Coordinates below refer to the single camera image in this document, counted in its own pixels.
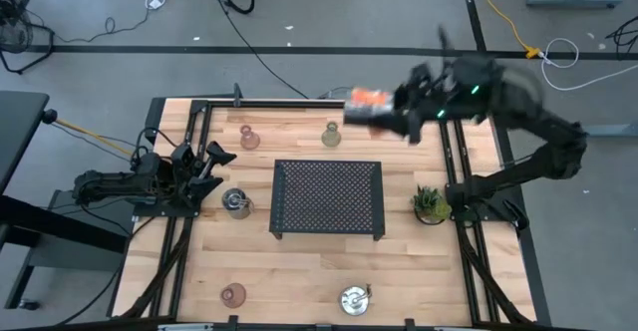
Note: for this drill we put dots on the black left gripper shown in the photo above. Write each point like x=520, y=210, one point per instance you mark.
x=185, y=179

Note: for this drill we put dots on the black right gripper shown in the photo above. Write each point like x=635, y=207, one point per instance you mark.
x=423, y=97

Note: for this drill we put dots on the pink ribbed glass candle holder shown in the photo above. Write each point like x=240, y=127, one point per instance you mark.
x=249, y=140
x=233, y=296

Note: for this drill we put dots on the green ribbed glass candle holder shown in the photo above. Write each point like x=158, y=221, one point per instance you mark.
x=331, y=137

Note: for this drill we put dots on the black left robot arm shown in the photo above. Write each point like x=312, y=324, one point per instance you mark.
x=114, y=184

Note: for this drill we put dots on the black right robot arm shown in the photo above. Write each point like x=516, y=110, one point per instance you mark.
x=523, y=169

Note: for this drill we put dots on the potted succulent plant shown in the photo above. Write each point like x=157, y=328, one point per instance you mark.
x=427, y=202

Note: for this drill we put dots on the black perforated metal riser shelf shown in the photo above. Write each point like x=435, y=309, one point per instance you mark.
x=326, y=196

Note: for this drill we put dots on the white power adapter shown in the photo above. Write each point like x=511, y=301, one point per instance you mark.
x=155, y=3

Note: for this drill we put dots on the black desk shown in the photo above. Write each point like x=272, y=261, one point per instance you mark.
x=20, y=121

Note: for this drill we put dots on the grey desk foot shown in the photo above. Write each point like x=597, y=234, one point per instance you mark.
x=608, y=130

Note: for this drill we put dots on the black floor fan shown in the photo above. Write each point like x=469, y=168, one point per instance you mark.
x=15, y=32

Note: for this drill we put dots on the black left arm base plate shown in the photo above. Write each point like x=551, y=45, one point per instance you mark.
x=149, y=212

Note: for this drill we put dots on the black aluminium rail frame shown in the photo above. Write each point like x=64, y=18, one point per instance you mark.
x=279, y=104

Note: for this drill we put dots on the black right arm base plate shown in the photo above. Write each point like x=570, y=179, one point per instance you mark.
x=491, y=210

